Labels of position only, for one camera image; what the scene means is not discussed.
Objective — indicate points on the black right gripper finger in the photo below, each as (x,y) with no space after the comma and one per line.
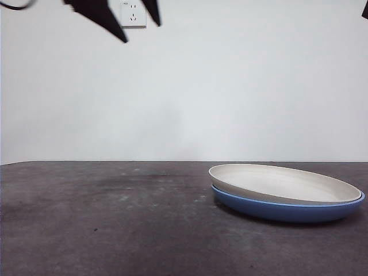
(365,11)

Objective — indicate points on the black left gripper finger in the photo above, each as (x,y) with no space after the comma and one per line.
(153,11)
(100,14)

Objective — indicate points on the white round plate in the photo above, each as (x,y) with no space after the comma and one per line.
(273,181)

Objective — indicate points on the blue round plate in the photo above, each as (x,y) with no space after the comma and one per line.
(273,212)

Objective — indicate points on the white wall socket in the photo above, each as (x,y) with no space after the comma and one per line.
(132,17)

